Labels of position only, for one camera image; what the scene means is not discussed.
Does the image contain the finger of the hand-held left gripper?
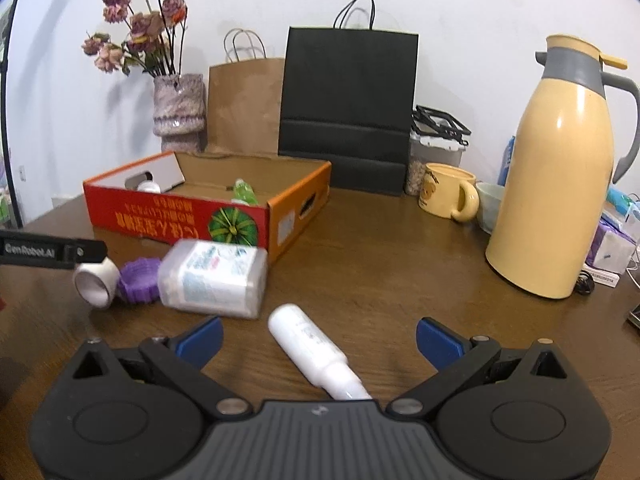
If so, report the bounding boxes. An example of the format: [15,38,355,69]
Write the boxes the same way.
[64,240,108,267]

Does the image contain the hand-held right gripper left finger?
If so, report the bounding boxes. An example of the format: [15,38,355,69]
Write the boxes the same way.
[72,315,251,418]

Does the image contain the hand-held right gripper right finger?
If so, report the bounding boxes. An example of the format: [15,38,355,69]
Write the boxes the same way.
[387,316,568,418]

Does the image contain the white tape roll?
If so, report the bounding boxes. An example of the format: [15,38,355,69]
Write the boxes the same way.
[72,256,122,309]

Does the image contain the large white pill bottle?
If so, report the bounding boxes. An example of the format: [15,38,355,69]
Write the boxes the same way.
[157,239,269,320]

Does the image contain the orange printed cardboard box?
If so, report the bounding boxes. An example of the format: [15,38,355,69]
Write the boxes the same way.
[82,151,333,266]

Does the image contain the slim white bottle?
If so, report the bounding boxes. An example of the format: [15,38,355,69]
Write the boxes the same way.
[267,303,374,402]

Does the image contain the pale ceramic cup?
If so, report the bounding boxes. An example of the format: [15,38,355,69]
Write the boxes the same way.
[475,181,506,235]

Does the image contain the yellow bear mug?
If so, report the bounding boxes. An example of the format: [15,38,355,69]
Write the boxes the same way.
[417,162,481,222]

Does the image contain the green plastic bottle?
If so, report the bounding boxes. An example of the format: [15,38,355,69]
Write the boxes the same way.
[231,178,260,207]

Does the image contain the pink textured vase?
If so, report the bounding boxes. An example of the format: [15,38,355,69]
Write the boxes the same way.
[152,73,207,153]

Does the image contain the flat white labelled box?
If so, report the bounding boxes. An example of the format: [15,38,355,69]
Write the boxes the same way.
[582,266,622,289]

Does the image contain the blue drink can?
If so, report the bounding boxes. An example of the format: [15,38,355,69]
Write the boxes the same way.
[496,136,517,187]

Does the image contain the clear container with black lid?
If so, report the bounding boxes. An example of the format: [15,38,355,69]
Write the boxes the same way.
[404,105,472,197]

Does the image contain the yellow thermos jug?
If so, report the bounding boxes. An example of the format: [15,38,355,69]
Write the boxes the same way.
[485,34,640,301]

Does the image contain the purple tissue pack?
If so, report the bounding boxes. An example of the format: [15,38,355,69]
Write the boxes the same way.
[592,217,638,276]

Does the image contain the brown paper bag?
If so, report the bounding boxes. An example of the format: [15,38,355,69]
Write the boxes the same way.
[206,28,287,156]

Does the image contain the teal packet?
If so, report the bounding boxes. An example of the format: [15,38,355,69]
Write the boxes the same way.
[606,186,640,223]

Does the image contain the dried rose bouquet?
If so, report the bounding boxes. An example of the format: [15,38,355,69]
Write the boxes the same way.
[81,0,189,78]

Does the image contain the black paper bag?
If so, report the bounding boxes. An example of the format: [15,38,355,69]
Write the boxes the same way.
[277,0,420,197]

